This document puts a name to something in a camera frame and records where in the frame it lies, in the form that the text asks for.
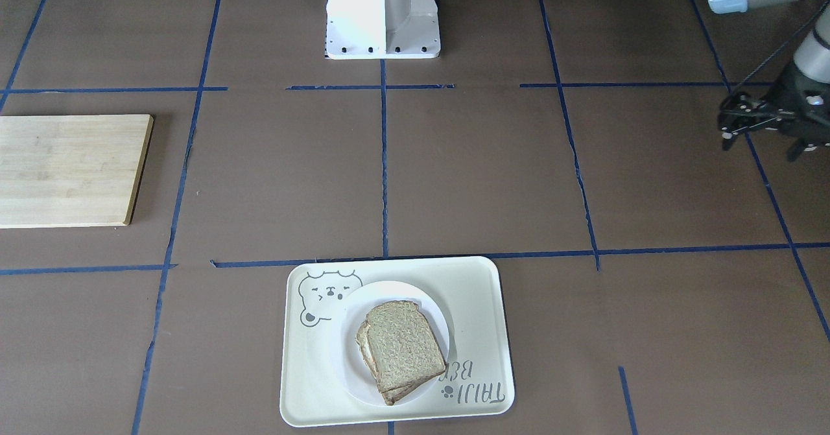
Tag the bread slice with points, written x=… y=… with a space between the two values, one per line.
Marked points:
x=403 y=346

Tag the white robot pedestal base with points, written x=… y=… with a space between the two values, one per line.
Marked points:
x=382 y=30

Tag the bottom toast slice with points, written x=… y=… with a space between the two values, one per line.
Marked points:
x=396 y=394

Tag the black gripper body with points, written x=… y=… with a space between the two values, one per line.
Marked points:
x=792 y=93

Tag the cream bear serving tray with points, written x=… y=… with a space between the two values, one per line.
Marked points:
x=478 y=381

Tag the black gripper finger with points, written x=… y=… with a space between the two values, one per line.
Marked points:
x=801 y=145
x=739 y=114

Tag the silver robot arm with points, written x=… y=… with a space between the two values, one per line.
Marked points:
x=811 y=57

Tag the white round plate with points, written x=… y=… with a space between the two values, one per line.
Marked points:
x=345 y=355

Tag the wooden cutting board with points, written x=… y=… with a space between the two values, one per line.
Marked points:
x=59 y=171

